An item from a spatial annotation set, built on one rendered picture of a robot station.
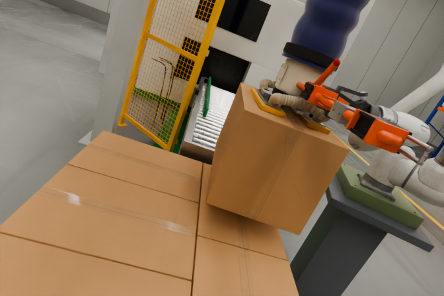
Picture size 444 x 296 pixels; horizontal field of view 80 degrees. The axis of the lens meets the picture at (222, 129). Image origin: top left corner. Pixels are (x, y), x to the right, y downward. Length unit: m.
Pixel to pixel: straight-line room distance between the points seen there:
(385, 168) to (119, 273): 1.31
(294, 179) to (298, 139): 0.16
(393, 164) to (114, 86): 1.99
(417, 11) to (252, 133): 12.26
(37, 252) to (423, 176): 1.57
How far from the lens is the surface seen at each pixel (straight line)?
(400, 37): 12.75
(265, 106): 1.00
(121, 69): 2.31
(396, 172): 1.62
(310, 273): 1.86
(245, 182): 1.01
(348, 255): 1.79
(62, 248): 0.99
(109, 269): 0.94
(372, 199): 1.59
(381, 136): 0.59
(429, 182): 1.60
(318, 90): 0.90
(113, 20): 4.56
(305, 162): 1.00
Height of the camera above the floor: 1.28
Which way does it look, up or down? 19 degrees down
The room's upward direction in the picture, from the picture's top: 22 degrees clockwise
